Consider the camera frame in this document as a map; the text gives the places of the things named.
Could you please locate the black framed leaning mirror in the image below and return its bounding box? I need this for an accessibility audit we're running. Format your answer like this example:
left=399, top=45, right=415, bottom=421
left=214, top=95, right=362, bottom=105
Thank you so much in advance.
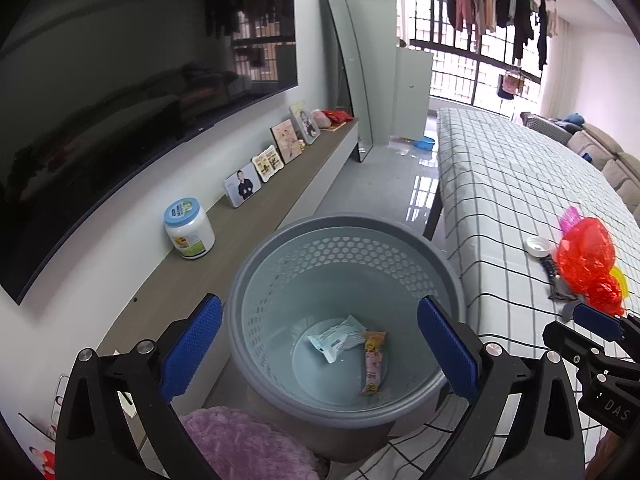
left=322, top=0, right=374, bottom=163

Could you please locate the beige sofa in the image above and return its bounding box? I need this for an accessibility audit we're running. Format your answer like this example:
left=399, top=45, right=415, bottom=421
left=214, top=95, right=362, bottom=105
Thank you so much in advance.
left=520, top=112, right=640, bottom=221

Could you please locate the wooden television console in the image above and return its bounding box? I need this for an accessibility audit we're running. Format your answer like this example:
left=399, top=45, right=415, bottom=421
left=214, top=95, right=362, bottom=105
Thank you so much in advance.
left=50, top=117, right=361, bottom=480

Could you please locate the white jar with blue lid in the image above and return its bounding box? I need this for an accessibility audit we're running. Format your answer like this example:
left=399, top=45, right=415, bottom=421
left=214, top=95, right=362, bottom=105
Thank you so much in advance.
left=164, top=198, right=216, bottom=260

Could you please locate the large black television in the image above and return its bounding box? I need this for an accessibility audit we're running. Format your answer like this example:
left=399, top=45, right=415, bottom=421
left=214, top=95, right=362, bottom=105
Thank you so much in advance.
left=0, top=0, right=299, bottom=306

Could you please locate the white cabinet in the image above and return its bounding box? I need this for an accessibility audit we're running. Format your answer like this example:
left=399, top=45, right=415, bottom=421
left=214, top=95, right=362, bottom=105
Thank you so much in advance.
left=395, top=47, right=435, bottom=142

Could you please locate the wooden photo block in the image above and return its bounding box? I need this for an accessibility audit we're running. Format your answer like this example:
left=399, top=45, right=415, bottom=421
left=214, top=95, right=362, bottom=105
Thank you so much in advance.
left=270, top=120, right=303, bottom=163

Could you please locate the portrait photo frame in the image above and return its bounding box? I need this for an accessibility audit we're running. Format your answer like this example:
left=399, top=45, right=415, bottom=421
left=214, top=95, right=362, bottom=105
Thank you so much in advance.
left=223, top=162, right=262, bottom=209

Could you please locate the yellow plastic piece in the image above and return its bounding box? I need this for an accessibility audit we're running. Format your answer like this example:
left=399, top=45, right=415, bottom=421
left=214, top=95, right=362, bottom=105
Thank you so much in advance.
left=607, top=266, right=628, bottom=302

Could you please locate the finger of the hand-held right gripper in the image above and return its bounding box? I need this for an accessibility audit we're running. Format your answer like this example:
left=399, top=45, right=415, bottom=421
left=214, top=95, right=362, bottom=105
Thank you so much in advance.
left=543, top=320, right=601, bottom=363
left=562, top=302, right=640, bottom=347

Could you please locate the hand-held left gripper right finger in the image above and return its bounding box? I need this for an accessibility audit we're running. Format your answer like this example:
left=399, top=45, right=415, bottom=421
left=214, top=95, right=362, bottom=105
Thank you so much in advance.
left=416, top=295, right=586, bottom=480

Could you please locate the white checkered tablecloth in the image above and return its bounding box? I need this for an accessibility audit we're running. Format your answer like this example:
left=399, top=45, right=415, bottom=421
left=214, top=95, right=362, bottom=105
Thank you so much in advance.
left=345, top=107, right=640, bottom=480

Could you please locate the light blue snack wrapper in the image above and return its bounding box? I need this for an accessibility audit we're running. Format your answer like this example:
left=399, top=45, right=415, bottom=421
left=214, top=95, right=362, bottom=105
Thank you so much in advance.
left=307, top=314, right=368, bottom=365

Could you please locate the white ornate photo frame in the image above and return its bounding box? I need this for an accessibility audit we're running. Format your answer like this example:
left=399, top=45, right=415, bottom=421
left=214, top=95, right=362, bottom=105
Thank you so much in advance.
left=251, top=145, right=286, bottom=183

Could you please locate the purple fluffy cushion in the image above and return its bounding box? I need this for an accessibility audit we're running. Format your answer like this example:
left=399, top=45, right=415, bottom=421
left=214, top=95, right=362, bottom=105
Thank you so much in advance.
left=180, top=407, right=327, bottom=480

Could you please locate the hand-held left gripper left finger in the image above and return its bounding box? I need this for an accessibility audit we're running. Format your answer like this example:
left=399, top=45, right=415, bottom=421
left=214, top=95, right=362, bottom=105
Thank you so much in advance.
left=55, top=294, right=223, bottom=480

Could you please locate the row of hanging clothes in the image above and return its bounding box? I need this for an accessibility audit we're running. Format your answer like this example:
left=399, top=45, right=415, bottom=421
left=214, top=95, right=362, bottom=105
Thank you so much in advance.
left=442, top=0, right=561, bottom=72

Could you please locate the grey perforated plastic basket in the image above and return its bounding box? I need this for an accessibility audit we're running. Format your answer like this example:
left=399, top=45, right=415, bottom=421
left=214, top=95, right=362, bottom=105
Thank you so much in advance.
left=225, top=215, right=468, bottom=463

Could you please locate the pink plastic wrapper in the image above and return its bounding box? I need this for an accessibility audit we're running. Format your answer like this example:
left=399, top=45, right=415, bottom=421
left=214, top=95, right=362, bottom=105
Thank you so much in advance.
left=559, top=206, right=583, bottom=234

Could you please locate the tall white photo frame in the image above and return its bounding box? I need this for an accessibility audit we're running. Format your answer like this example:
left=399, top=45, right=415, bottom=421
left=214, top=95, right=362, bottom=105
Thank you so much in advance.
left=290, top=100, right=321, bottom=145

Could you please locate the black ridged strip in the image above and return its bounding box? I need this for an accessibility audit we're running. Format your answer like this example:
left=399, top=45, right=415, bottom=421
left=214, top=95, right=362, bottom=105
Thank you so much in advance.
left=542, top=255, right=576, bottom=302

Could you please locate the orange pink snack wrapper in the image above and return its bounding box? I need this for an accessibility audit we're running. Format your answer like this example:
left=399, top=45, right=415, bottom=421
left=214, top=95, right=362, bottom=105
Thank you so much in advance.
left=361, top=330, right=388, bottom=396

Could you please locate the red plastic bag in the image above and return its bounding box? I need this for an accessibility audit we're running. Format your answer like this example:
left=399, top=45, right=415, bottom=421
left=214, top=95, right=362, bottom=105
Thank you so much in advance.
left=556, top=217, right=626, bottom=317

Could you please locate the small hanging laundry rack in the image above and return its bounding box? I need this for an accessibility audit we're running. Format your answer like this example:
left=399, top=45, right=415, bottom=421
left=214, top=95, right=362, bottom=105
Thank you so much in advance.
left=497, top=72, right=524, bottom=101

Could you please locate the window with dark grille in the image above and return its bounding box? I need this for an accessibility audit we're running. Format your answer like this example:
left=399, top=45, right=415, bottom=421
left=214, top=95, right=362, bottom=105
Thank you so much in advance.
left=397, top=0, right=544, bottom=111

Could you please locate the grey checkered blanket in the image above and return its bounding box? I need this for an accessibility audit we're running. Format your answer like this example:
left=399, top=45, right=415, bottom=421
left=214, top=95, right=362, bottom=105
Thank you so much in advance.
left=520, top=112, right=571, bottom=142

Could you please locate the dark table leg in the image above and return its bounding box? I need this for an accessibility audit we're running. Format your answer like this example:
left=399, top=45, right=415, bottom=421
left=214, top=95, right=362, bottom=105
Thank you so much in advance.
left=424, top=187, right=444, bottom=241

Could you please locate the photo with red clothing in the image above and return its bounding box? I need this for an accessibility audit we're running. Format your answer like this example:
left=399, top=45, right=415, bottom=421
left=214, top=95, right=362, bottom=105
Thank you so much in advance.
left=17, top=412, right=59, bottom=480

